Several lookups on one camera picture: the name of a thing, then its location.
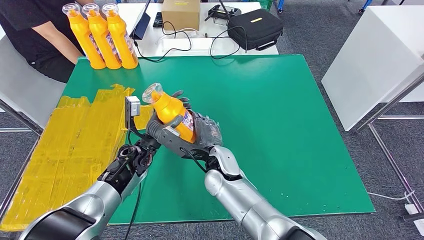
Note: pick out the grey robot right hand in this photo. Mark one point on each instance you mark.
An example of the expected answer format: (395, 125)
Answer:
(208, 132)

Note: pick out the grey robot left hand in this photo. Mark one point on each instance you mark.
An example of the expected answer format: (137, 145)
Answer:
(155, 127)

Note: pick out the orange plastic detergent bottle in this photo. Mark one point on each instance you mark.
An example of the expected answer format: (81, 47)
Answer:
(82, 39)
(102, 39)
(122, 39)
(169, 111)

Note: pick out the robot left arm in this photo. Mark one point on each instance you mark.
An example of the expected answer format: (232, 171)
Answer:
(99, 198)

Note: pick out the yellow plastic sheet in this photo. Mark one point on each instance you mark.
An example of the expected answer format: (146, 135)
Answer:
(66, 159)

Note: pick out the dark tablet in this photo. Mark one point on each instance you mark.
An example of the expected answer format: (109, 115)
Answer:
(142, 26)

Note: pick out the black phone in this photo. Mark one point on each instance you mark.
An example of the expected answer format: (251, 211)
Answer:
(158, 20)

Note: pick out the black carry case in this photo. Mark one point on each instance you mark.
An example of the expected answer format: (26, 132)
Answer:
(255, 29)

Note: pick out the cardboard box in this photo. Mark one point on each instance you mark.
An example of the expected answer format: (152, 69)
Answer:
(180, 16)

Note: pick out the black remote controller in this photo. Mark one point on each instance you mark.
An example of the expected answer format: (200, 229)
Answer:
(223, 12)

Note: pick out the white side table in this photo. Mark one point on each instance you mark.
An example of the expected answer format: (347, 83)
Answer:
(20, 89)

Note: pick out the green plastic crate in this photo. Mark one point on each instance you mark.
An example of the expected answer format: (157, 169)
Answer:
(266, 3)

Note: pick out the person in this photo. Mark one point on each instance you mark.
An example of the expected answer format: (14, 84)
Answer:
(23, 30)

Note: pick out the white cabinet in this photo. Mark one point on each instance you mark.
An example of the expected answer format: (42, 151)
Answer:
(371, 63)

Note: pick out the white power adapter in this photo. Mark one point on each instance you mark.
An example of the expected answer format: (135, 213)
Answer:
(411, 209)

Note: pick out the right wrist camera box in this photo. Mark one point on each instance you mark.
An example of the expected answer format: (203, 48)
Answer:
(179, 144)

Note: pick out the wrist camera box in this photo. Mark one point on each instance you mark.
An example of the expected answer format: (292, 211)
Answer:
(179, 144)
(132, 106)

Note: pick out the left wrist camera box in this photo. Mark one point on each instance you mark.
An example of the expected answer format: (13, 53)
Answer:
(132, 106)

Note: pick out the silver metal table frame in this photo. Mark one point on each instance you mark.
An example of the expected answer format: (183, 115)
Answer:
(18, 117)
(387, 106)

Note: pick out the blue metal frame leg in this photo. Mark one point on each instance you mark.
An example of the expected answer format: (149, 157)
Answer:
(365, 6)
(280, 5)

